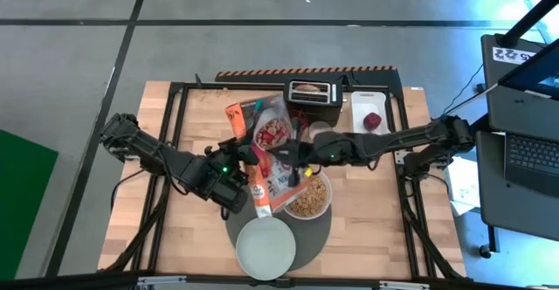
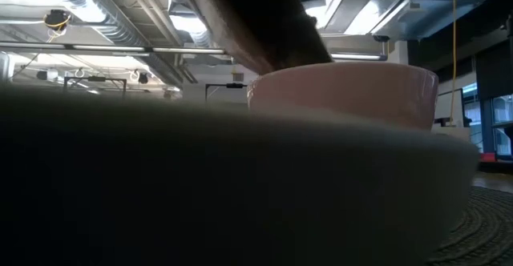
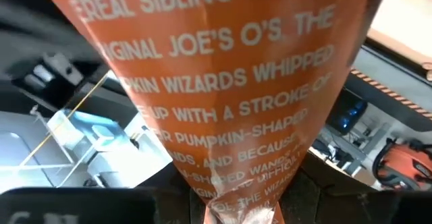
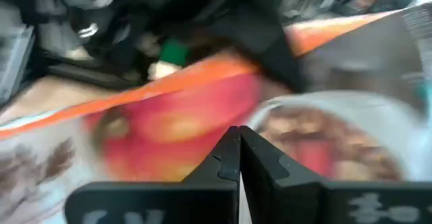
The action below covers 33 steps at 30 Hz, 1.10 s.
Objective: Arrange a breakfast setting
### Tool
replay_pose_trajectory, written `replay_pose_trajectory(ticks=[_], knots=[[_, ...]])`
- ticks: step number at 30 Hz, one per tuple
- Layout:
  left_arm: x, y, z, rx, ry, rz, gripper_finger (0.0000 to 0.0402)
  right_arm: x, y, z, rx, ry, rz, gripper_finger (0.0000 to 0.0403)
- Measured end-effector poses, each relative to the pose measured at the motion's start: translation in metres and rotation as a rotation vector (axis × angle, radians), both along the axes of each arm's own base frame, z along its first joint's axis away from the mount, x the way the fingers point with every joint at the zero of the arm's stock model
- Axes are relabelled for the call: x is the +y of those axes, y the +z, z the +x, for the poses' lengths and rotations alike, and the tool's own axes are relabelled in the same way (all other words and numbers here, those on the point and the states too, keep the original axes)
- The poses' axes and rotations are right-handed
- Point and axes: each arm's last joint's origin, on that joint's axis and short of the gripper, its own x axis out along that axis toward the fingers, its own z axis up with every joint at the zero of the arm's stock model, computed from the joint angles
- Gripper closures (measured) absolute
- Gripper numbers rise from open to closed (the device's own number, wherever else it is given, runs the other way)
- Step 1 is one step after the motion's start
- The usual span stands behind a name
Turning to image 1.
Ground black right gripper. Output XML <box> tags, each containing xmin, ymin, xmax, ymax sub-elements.
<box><xmin>272</xmin><ymin>116</ymin><xmax>358</xmax><ymax>190</ymax></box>

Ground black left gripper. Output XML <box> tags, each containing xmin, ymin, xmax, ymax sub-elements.
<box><xmin>189</xmin><ymin>142</ymin><xmax>262</xmax><ymax>216</ymax></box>

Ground orange cereal box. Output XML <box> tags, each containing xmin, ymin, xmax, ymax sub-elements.
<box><xmin>224</xmin><ymin>94</ymin><xmax>323</xmax><ymax>220</ymax></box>

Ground pale pink bowl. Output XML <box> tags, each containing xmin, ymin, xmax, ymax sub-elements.
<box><xmin>283</xmin><ymin>170</ymin><xmax>334</xmax><ymax>221</ymax></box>

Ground red apple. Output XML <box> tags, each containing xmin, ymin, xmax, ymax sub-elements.
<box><xmin>362</xmin><ymin>111</ymin><xmax>383</xmax><ymax>133</ymax></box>

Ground glass of milk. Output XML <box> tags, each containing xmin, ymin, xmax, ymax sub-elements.
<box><xmin>307</xmin><ymin>120</ymin><xmax>334</xmax><ymax>141</ymax></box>

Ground brown cereal pieces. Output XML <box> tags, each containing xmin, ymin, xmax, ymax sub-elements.
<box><xmin>288</xmin><ymin>176</ymin><xmax>328</xmax><ymax>218</ymax></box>

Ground black toaster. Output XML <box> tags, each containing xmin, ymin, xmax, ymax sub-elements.
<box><xmin>282</xmin><ymin>79</ymin><xmax>344</xmax><ymax>128</ymax></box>

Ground grey round woven placemat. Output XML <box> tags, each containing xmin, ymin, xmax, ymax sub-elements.
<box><xmin>224</xmin><ymin>192</ymin><xmax>334</xmax><ymax>272</ymax></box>

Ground white plastic tray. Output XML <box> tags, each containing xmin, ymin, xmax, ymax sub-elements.
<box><xmin>349</xmin><ymin>90</ymin><xmax>391</xmax><ymax>136</ymax></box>

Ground pale green plate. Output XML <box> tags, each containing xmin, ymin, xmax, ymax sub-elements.
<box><xmin>235</xmin><ymin>216</ymin><xmax>298</xmax><ymax>281</ymax></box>

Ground black board with hazard stripes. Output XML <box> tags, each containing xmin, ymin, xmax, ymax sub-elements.
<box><xmin>215</xmin><ymin>65</ymin><xmax>404</xmax><ymax>91</ymax></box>

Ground white paper box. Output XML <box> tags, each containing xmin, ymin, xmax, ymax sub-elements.
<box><xmin>442</xmin><ymin>155</ymin><xmax>482</xmax><ymax>218</ymax></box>

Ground black aluminium crossbar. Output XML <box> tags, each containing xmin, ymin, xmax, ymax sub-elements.
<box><xmin>0</xmin><ymin>271</ymin><xmax>559</xmax><ymax>290</ymax></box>

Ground grey equipment cart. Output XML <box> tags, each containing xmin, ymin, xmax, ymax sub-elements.
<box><xmin>474</xmin><ymin>33</ymin><xmax>559</xmax><ymax>259</ymax></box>

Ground green floor mat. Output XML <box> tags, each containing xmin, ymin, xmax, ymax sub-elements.
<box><xmin>0</xmin><ymin>128</ymin><xmax>59</xmax><ymax>281</ymax></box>

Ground dark laptop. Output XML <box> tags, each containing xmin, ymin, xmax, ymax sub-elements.
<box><xmin>497</xmin><ymin>38</ymin><xmax>559</xmax><ymax>197</ymax></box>

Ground white label sticker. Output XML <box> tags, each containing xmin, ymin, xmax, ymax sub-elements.
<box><xmin>492</xmin><ymin>45</ymin><xmax>537</xmax><ymax>66</ymax></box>

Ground black table frame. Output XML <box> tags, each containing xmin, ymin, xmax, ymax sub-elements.
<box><xmin>103</xmin><ymin>79</ymin><xmax>467</xmax><ymax>282</ymax></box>

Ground black laptop cable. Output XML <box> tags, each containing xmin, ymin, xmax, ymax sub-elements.
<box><xmin>440</xmin><ymin>64</ymin><xmax>500</xmax><ymax>119</ymax></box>

